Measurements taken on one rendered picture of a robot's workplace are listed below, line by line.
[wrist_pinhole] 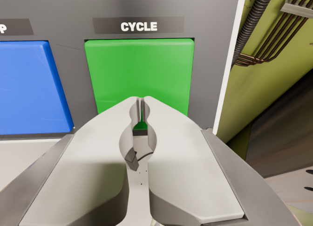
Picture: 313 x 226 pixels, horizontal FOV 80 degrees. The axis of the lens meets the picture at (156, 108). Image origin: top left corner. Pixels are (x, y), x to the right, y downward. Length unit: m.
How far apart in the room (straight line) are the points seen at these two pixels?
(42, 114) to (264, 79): 0.49
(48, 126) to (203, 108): 0.13
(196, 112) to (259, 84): 0.41
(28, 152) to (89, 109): 1.23
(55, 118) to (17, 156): 1.24
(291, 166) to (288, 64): 0.22
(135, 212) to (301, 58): 0.98
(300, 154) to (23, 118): 0.47
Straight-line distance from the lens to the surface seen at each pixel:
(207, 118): 0.18
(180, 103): 0.15
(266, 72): 0.54
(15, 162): 1.41
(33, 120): 0.18
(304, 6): 0.42
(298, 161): 0.49
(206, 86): 0.16
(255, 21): 0.42
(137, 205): 1.14
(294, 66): 0.52
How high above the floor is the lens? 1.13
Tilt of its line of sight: 62 degrees down
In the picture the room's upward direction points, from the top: 2 degrees clockwise
